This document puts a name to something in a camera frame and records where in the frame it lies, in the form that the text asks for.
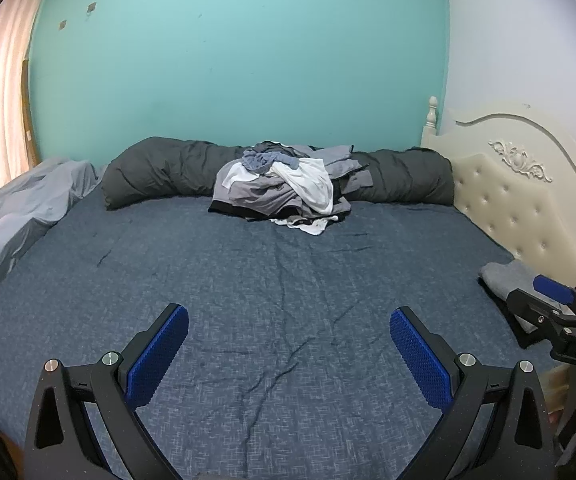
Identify person's right hand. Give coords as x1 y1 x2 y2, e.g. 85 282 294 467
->
540 364 570 425

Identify folded grey garment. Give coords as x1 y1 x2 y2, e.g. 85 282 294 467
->
479 259 572 321

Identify cream tufted headboard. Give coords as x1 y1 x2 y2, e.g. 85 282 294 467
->
421 98 576 286

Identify light grey blanket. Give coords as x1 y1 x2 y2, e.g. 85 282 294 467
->
0 157 99 284

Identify black and white garment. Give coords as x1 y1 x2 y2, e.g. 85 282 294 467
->
271 216 340 236

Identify dark grey rolled duvet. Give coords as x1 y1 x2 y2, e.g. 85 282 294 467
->
101 136 455 210

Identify grey shirt pile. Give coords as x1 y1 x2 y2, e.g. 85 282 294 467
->
210 144 373 220

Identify blue-grey crumpled garment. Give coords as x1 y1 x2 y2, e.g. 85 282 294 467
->
241 141 300 174

